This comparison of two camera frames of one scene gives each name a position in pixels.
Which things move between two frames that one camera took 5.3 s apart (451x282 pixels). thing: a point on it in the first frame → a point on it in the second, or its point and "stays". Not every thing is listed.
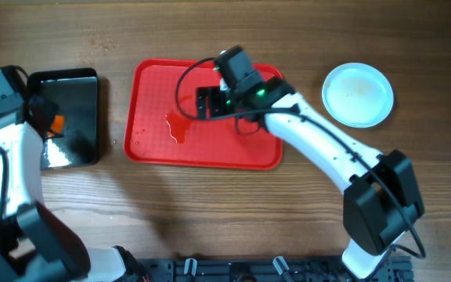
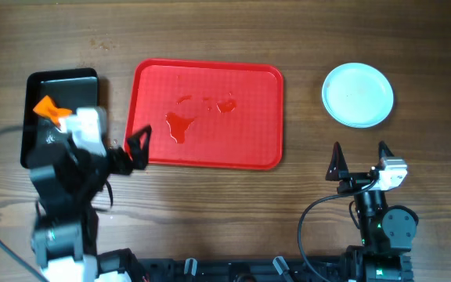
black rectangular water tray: [75, 92] stays
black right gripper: [214, 94] → [354, 180]
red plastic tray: [161, 130] stays
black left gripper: [42, 113] → [120, 161]
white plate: [358, 95] stays
